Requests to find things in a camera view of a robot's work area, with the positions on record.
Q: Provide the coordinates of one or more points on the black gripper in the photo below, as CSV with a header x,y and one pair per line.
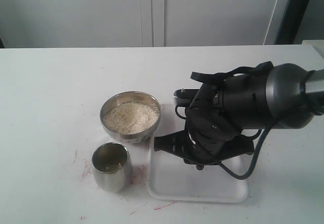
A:
x,y
212,130

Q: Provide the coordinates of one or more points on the dark vertical post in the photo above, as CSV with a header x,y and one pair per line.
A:
x,y
291,22

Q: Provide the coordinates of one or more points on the steel bowl with rice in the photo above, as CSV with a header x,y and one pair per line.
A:
x,y
130,117

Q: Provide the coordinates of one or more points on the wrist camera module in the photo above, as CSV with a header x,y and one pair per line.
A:
x,y
184,97

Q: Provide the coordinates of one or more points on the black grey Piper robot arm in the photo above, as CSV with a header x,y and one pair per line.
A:
x,y
284,96

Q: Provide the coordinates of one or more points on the white plastic tray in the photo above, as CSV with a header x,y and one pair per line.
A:
x,y
169,178

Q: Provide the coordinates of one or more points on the small steel cup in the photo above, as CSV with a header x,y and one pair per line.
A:
x,y
112,167

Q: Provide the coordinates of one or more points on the white cabinet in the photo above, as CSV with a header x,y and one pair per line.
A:
x,y
139,23

